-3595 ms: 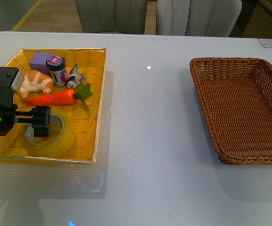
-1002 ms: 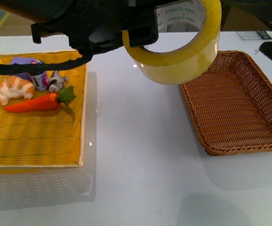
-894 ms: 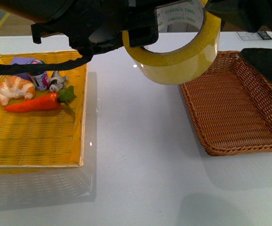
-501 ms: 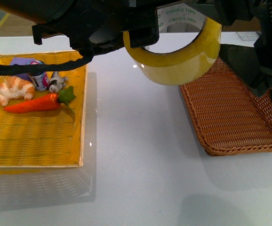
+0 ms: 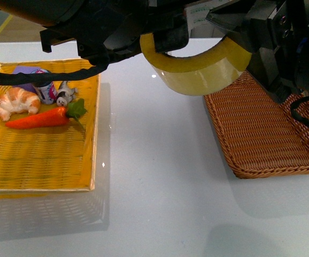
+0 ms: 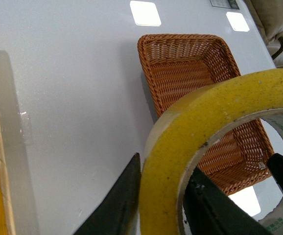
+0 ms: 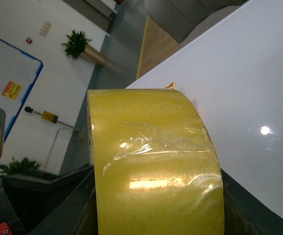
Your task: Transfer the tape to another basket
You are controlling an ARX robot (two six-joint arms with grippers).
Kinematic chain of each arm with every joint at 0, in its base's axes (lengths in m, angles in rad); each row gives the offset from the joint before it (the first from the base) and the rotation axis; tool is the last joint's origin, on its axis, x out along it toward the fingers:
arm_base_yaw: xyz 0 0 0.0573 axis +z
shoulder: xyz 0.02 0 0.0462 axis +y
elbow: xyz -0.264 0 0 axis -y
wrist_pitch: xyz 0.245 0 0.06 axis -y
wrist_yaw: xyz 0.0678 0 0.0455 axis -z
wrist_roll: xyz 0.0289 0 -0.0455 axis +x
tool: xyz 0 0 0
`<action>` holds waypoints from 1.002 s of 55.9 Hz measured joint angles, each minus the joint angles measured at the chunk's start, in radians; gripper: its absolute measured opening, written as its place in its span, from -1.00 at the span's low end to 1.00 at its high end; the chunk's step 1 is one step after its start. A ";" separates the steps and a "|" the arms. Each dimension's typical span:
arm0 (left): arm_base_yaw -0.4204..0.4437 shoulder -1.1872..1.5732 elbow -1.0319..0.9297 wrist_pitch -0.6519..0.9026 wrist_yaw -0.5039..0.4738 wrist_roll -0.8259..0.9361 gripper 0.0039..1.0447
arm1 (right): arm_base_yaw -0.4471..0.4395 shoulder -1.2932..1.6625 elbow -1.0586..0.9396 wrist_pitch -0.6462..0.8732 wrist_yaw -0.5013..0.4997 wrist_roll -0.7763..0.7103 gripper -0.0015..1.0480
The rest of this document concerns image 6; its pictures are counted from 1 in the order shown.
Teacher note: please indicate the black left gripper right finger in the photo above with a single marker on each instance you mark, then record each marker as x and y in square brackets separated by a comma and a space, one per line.
[209, 211]

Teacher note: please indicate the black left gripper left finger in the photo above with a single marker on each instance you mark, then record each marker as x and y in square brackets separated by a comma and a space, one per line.
[117, 213]

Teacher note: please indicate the clear packing tape roll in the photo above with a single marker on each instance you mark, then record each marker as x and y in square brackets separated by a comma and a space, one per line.
[184, 133]

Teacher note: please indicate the brown wicker basket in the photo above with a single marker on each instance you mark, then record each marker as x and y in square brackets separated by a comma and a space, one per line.
[177, 64]

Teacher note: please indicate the brown sofa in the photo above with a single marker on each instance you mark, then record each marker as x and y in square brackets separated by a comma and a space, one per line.
[268, 17]

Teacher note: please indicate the table label sticker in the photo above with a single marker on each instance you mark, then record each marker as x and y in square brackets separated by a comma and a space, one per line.
[229, 4]

